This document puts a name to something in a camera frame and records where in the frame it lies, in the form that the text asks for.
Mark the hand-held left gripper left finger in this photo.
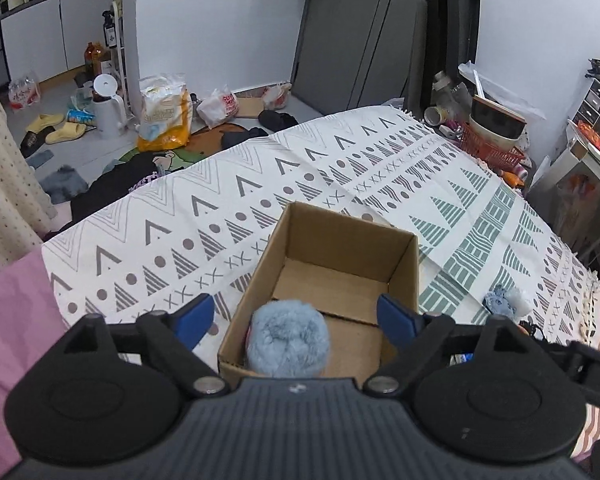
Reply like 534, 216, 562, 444
62, 294, 231, 397

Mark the pink bedsheet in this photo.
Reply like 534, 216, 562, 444
0, 250, 68, 471

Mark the white fluffy soft object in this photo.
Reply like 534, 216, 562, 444
510, 287, 533, 318

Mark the yellow printed food bag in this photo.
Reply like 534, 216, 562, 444
137, 74, 193, 151

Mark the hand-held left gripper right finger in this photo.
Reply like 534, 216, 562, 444
362, 294, 531, 397

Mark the red plastic basket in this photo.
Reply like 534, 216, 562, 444
457, 122, 527, 171

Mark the blue denim fabric toy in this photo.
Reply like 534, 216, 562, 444
482, 284, 518, 318

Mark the small white orange plastic bag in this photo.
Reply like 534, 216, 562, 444
262, 82, 293, 110

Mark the dark brown slipper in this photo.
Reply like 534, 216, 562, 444
20, 132, 48, 158

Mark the grey cloth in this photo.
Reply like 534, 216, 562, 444
42, 164, 90, 205

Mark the brown cardboard box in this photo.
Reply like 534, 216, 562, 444
217, 201, 421, 388

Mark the pack of water bottles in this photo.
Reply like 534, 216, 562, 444
7, 74, 42, 112

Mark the grey wardrobe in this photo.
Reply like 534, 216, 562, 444
290, 0, 426, 116

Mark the white red plastic bag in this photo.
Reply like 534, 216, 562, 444
197, 87, 241, 129

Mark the white desk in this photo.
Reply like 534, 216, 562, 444
530, 120, 600, 271

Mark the cartoon floor mat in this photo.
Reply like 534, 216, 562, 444
120, 127, 231, 176

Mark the white floor cabinet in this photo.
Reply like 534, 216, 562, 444
0, 0, 126, 83

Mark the beige dotted curtain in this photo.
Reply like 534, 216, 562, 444
0, 65, 58, 276

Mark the black paper bowl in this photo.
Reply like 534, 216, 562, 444
469, 95, 527, 153

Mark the white narrow rack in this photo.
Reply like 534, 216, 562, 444
110, 0, 133, 111

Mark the white geometric patterned blanket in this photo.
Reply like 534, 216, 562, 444
41, 105, 600, 361

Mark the brown bottle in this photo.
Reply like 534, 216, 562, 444
83, 41, 112, 78

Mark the black folded stand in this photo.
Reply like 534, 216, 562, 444
412, 0, 481, 121

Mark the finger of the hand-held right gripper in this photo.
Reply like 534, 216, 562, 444
527, 332, 581, 361

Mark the yellow slipper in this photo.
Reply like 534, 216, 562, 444
25, 114, 66, 133
45, 122, 87, 145

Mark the black slipper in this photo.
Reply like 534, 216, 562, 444
221, 127, 268, 150
258, 110, 298, 130

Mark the black clothing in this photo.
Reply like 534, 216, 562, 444
70, 155, 161, 223

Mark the blue fluffy plush ball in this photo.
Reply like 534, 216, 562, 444
245, 300, 332, 378

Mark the blue snack can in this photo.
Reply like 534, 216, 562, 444
66, 107, 98, 127

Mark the white electric kettle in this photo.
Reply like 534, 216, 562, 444
90, 74, 128, 139

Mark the flat cardboard piece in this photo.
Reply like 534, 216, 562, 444
232, 91, 268, 119

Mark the clear bag orange print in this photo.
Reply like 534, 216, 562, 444
550, 170, 600, 241

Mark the black spray bottle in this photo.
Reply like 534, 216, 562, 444
101, 10, 118, 50

